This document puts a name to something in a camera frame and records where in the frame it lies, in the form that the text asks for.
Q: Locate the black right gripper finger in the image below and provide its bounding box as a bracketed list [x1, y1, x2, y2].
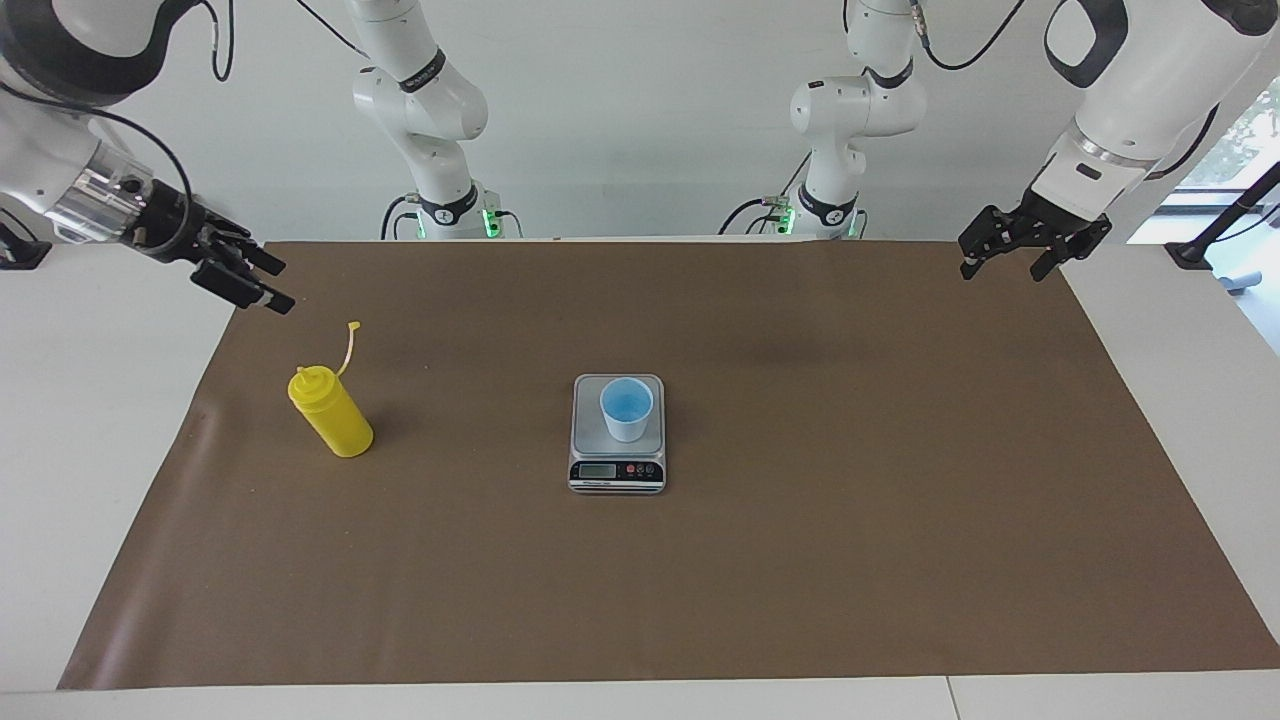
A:
[213, 226, 287, 278]
[189, 254, 297, 317]

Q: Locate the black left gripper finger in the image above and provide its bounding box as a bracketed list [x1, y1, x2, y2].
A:
[957, 204, 1013, 282]
[1029, 228, 1103, 282]

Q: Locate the yellow squeeze bottle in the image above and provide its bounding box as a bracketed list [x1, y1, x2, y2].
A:
[287, 320, 376, 460]

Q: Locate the silver digital kitchen scale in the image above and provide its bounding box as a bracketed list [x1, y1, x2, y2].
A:
[567, 373, 668, 496]

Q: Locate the black clamp base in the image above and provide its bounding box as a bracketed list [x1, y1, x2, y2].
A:
[0, 218, 54, 272]

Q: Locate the brown table mat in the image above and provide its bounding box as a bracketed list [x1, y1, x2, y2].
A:
[57, 238, 1280, 691]

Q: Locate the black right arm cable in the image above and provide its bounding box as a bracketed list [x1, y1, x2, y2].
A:
[0, 0, 373, 259]

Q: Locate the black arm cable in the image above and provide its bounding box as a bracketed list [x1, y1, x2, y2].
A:
[0, 0, 373, 259]
[718, 0, 1223, 237]

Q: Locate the black camera stand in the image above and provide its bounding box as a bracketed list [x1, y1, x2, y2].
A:
[1164, 160, 1280, 271]

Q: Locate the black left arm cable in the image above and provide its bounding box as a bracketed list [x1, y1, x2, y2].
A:
[718, 0, 1223, 237]

